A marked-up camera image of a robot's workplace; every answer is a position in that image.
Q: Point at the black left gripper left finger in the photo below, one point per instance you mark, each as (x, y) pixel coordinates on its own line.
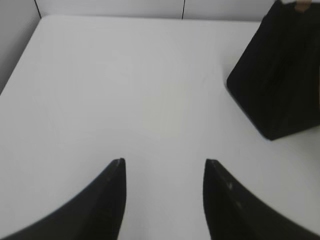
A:
(96, 213)

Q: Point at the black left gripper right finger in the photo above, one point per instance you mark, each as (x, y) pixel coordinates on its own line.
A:
(232, 212)

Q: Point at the black canvas tote bag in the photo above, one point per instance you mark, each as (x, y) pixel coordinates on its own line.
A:
(276, 81)

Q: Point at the tan rear bag handle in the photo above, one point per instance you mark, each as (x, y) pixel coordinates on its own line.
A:
(302, 5)

